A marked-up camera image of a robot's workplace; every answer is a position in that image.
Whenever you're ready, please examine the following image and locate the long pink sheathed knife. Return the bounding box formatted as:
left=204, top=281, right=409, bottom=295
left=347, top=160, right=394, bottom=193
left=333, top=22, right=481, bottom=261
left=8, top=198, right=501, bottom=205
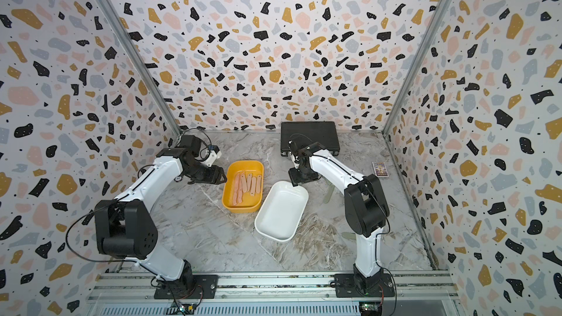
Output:
left=231, top=173, right=239, bottom=206

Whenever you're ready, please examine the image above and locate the pink folding knife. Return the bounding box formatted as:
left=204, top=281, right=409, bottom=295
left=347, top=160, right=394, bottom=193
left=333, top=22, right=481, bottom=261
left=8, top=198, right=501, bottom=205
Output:
left=255, top=175, right=262, bottom=195
left=241, top=172, right=248, bottom=193
left=246, top=174, right=255, bottom=195

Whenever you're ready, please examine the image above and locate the white plastic bin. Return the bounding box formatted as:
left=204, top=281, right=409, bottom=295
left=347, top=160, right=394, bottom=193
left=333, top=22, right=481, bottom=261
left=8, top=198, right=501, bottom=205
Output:
left=255, top=181, right=309, bottom=243

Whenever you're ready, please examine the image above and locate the yellow plastic bin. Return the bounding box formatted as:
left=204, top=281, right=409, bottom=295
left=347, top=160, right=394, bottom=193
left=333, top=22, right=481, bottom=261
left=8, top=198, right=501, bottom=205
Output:
left=222, top=160, right=264, bottom=214

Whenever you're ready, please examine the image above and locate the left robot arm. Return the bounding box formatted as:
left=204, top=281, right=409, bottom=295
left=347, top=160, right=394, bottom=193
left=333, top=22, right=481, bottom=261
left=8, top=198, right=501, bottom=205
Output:
left=90, top=132, right=227, bottom=289

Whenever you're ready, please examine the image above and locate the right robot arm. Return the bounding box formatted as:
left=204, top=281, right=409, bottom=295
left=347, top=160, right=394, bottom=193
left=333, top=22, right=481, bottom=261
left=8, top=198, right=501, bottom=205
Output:
left=288, top=140, right=390, bottom=296

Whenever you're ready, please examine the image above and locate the playing card box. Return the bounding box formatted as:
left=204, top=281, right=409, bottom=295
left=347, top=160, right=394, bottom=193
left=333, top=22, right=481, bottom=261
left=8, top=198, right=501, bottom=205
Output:
left=372, top=162, right=389, bottom=178

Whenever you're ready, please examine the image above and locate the green folding knife middle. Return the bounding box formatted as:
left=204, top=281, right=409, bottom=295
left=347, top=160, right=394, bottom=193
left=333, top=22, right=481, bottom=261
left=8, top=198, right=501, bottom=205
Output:
left=323, top=186, right=335, bottom=204

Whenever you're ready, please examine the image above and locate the black ribbed briefcase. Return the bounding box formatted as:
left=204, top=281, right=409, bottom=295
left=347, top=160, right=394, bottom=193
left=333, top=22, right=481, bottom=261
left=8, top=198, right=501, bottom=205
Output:
left=280, top=121, right=340, bottom=157

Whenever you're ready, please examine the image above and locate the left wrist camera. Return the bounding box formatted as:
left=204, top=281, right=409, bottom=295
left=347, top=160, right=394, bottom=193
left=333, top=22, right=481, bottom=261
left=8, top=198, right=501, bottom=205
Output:
left=202, top=146, right=222, bottom=168

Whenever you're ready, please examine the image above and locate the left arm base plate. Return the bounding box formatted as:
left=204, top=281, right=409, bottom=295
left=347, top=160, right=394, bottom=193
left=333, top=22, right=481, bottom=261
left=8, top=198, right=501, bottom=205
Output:
left=154, top=274, right=219, bottom=301

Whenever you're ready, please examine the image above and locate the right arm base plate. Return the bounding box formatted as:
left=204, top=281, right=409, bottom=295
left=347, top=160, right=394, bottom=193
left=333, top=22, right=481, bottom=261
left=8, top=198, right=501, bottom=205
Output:
left=330, top=273, right=396, bottom=298

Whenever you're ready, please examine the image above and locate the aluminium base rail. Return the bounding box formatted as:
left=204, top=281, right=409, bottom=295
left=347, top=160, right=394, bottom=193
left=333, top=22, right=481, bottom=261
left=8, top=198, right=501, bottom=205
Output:
left=85, top=271, right=464, bottom=315

